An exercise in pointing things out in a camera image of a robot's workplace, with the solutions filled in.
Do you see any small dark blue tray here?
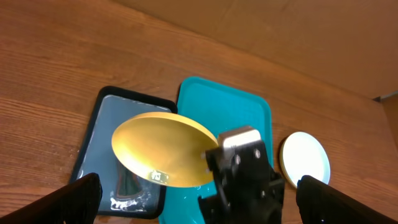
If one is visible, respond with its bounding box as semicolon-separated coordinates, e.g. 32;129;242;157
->
70;86;177;219

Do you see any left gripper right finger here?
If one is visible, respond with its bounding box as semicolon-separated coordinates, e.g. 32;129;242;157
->
296;175;397;224

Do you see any large teal serving tray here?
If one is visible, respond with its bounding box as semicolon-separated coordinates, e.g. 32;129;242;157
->
159;77;274;224

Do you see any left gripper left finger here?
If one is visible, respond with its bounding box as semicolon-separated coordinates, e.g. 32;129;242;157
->
1;173;103;224

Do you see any light blue plate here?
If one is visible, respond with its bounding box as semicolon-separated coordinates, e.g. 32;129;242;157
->
283;131;331;186

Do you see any yellow-green plate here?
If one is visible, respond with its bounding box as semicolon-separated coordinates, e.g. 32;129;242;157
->
111;112;218;188
279;138;297;189

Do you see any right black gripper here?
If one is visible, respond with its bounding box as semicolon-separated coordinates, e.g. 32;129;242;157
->
198;140;285;224

